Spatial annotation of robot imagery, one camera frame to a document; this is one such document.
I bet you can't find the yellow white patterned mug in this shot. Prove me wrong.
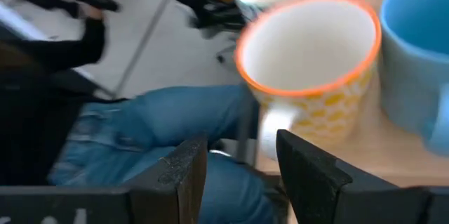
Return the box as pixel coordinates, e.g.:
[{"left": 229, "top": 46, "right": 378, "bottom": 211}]
[{"left": 234, "top": 0, "right": 383, "bottom": 162}]

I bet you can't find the person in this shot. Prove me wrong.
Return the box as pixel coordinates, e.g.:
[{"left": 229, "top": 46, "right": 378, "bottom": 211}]
[{"left": 0, "top": 16, "right": 286, "bottom": 224}]

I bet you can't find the person's hand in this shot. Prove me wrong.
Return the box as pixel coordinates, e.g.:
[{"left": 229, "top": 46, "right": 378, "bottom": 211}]
[{"left": 79, "top": 0, "right": 119, "bottom": 21}]

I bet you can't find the blue faceted mug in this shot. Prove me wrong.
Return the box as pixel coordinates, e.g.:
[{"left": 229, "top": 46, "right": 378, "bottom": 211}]
[{"left": 380, "top": 0, "right": 449, "bottom": 158}]

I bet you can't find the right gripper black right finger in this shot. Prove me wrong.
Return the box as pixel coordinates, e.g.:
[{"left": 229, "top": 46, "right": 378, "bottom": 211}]
[{"left": 276, "top": 129, "right": 431, "bottom": 224}]

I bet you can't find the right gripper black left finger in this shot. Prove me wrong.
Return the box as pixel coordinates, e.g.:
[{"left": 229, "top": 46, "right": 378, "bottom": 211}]
[{"left": 121, "top": 136, "right": 208, "bottom": 224}]

